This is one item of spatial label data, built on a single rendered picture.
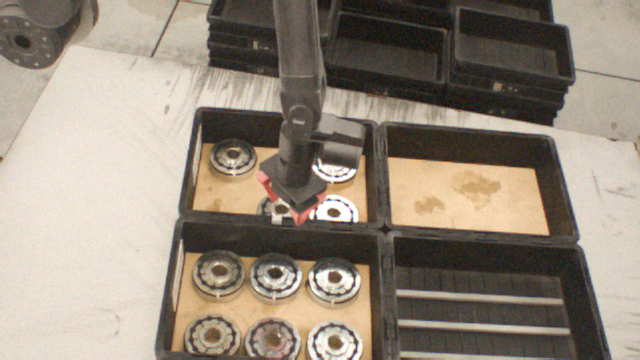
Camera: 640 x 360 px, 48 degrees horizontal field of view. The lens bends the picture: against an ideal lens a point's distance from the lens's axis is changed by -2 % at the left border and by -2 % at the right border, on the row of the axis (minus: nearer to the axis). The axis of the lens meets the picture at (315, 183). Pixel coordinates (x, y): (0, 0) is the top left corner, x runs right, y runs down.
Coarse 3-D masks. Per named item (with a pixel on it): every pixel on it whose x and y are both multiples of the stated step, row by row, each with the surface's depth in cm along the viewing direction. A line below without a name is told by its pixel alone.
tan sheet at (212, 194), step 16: (208, 144) 165; (208, 160) 162; (208, 176) 159; (208, 192) 156; (224, 192) 157; (240, 192) 157; (256, 192) 158; (336, 192) 160; (352, 192) 160; (208, 208) 154; (224, 208) 154; (240, 208) 154; (256, 208) 155
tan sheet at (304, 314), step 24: (192, 264) 144; (312, 264) 147; (360, 264) 148; (192, 288) 141; (360, 288) 144; (192, 312) 137; (216, 312) 138; (240, 312) 138; (264, 312) 139; (288, 312) 139; (312, 312) 140; (336, 312) 140; (360, 312) 141
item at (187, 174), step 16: (208, 112) 158; (224, 112) 158; (240, 112) 159; (256, 112) 159; (272, 112) 160; (192, 128) 154; (192, 144) 151; (192, 160) 148; (320, 224) 141; (336, 224) 142; (352, 224) 142; (368, 224) 142
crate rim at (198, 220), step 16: (176, 224) 138; (208, 224) 139; (224, 224) 139; (240, 224) 139; (256, 224) 140; (272, 224) 140; (288, 224) 140; (304, 224) 141; (176, 240) 136; (384, 240) 140; (176, 256) 133; (384, 256) 138; (384, 272) 135; (384, 288) 133; (384, 304) 131; (160, 320) 124; (384, 320) 130; (160, 336) 122; (384, 336) 128; (160, 352) 121; (176, 352) 121; (384, 352) 125
